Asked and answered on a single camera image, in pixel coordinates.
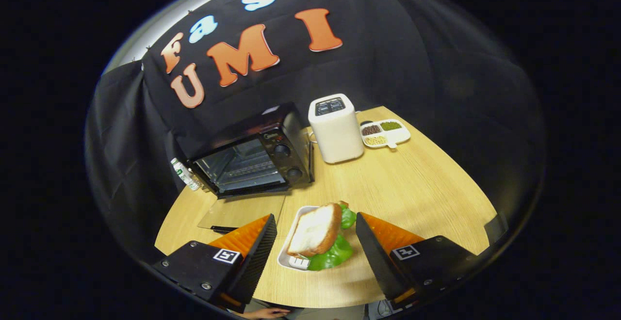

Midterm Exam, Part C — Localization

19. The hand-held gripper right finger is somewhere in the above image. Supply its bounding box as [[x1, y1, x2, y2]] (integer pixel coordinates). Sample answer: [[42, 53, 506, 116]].
[[355, 212, 479, 311]]

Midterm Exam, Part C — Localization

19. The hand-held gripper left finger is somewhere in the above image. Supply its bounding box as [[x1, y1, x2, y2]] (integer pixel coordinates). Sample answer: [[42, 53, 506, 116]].
[[153, 213, 278, 312]]

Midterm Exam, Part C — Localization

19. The bread and lettuce sandwich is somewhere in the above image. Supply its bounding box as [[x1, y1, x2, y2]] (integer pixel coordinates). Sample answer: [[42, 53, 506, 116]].
[[287, 201, 358, 272]]

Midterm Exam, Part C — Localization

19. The black toaster oven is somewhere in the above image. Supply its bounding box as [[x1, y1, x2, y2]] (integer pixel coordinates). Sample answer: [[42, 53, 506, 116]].
[[187, 102, 316, 235]]

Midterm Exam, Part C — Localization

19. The white pop-up toaster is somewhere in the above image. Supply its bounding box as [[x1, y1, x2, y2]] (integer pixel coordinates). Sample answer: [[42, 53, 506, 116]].
[[308, 93, 365, 165]]

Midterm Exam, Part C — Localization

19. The white rectangular plate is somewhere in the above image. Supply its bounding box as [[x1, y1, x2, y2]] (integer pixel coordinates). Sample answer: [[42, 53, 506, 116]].
[[277, 206, 321, 271]]

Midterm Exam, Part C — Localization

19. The white bottle with green label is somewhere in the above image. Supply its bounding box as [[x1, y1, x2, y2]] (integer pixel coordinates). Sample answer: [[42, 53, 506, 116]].
[[170, 158, 202, 192]]

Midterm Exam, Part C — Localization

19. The white divided dish of beans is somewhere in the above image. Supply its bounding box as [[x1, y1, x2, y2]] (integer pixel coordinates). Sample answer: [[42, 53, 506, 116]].
[[360, 119, 412, 150]]

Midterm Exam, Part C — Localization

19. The black backdrop cloth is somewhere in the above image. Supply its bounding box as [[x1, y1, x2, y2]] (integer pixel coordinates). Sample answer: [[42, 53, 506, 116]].
[[85, 0, 547, 265]]

